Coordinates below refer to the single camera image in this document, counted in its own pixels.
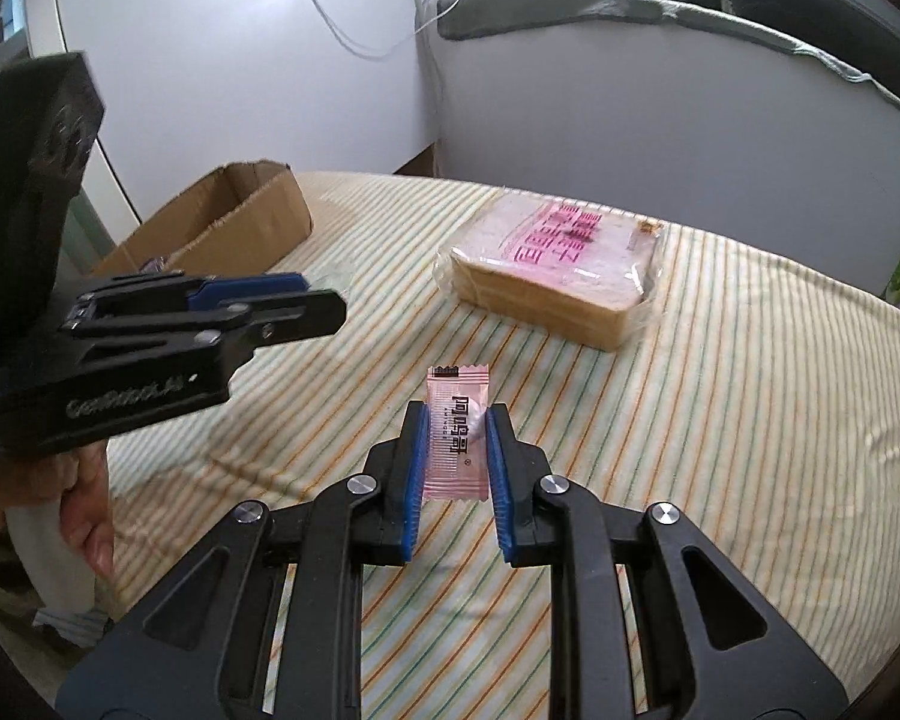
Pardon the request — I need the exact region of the sliced bread packet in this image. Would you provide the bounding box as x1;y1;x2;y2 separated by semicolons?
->
435;191;665;352

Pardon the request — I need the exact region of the person's left hand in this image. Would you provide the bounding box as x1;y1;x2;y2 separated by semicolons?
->
0;439;117;578

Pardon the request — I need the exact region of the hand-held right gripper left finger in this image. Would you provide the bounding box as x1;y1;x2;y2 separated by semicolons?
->
56;401;430;720

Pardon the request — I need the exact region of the pink candy sachet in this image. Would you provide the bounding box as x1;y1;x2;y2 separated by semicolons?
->
422;364;492;502

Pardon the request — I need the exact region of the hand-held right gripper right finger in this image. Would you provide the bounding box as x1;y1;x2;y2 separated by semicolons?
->
486;403;848;720

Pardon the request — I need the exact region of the light grey cloth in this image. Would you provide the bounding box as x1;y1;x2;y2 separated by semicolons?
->
0;499;113;646

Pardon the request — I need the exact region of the cardboard box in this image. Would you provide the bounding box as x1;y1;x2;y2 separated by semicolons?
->
90;160;314;280

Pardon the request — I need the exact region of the white cable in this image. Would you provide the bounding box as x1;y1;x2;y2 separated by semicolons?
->
285;0;481;61

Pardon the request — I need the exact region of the white cabinet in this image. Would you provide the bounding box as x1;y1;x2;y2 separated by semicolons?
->
15;0;440;256

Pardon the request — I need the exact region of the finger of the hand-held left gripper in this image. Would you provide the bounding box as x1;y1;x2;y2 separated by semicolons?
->
58;289;348;376
71;271;311;317

